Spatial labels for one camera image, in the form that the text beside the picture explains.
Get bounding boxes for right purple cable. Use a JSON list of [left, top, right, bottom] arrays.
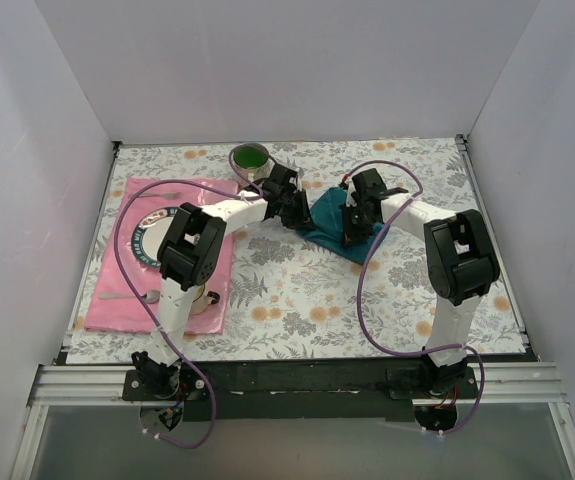
[[340, 160, 486, 435]]

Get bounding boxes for purple cable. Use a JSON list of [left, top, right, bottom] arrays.
[[115, 143, 281, 449], [340, 160, 486, 435]]

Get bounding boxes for aluminium frame rail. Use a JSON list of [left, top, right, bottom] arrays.
[[11, 362, 575, 479]]

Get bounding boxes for silver fork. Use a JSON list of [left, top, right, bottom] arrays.
[[128, 192, 180, 200]]

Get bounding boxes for teal cloth napkin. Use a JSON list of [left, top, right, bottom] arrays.
[[298, 187, 383, 265]]

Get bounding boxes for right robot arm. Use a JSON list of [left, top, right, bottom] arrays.
[[341, 163, 500, 398]]

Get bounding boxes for silver spoon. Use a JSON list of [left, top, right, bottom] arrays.
[[98, 290, 161, 304]]

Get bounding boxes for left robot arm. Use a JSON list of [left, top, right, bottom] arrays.
[[132, 164, 314, 400]]

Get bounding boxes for pink placemat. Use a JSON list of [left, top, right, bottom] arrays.
[[85, 184, 234, 334]]

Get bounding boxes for green inside floral mug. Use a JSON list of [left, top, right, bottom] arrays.
[[229, 143, 272, 186]]

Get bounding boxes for white plate blue rim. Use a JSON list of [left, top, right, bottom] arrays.
[[130, 207, 178, 269]]

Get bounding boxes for cream enamel cup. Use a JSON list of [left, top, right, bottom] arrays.
[[190, 285, 220, 316]]

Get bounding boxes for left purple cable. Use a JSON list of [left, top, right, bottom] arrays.
[[115, 143, 281, 449]]

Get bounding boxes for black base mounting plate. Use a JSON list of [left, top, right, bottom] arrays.
[[122, 352, 481, 427]]

